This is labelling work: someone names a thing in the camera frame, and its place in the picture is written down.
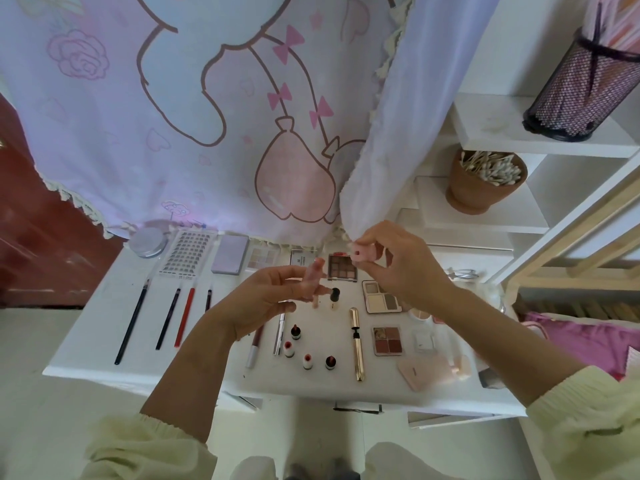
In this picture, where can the person's right hand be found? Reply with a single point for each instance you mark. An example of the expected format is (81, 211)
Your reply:
(415, 270)

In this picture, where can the person's left hand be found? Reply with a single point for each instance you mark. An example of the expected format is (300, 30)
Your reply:
(260, 305)

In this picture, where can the tan eyeshadow palette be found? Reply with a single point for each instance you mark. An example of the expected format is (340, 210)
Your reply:
(382, 297)

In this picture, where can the clear eyeshadow palette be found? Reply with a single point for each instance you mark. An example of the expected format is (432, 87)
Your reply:
(262, 257)

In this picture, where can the lavender rectangular palette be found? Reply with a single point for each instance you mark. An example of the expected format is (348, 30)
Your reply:
(231, 254)

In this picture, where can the white square compact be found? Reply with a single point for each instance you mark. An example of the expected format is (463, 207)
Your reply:
(300, 257)

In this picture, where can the dark brown eyeshadow palette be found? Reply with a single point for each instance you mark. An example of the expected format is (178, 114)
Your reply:
(342, 267)

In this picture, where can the red lip pencil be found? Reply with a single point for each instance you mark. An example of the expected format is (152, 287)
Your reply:
(185, 316)

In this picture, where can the small brown quad eyeshadow palette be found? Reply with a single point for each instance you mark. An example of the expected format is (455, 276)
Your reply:
(388, 341)

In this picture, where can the white false eyelash tray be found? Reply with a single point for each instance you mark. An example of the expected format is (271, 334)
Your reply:
(187, 253)

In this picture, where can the pink foundation tube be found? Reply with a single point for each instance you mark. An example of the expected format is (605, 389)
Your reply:
(425, 372)

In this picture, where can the round silver compact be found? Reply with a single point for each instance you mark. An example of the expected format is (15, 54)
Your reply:
(150, 242)

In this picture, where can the square bottle with black cap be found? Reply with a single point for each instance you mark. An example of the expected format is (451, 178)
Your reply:
(490, 378)

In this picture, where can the person's left forearm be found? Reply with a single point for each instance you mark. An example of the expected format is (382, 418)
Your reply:
(190, 375)

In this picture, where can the person's right forearm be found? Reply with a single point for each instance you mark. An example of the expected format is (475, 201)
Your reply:
(500, 340)

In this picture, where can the terracotta pot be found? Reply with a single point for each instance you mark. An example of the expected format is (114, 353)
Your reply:
(470, 197)

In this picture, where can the white shelf unit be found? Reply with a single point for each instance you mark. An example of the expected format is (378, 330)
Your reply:
(490, 205)

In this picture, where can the bunch of cotton swabs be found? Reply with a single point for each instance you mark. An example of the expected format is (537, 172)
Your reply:
(493, 167)

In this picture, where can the white table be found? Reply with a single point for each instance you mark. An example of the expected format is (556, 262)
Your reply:
(90, 350)

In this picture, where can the reddish brown door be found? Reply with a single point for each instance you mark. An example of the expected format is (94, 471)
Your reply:
(40, 235)

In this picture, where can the pink cartoon print cloth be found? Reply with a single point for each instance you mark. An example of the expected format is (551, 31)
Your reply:
(120, 115)

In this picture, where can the dark container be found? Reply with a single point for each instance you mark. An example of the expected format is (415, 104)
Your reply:
(585, 85)

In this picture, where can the wooden bed frame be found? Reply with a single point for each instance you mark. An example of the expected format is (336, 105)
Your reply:
(570, 240)

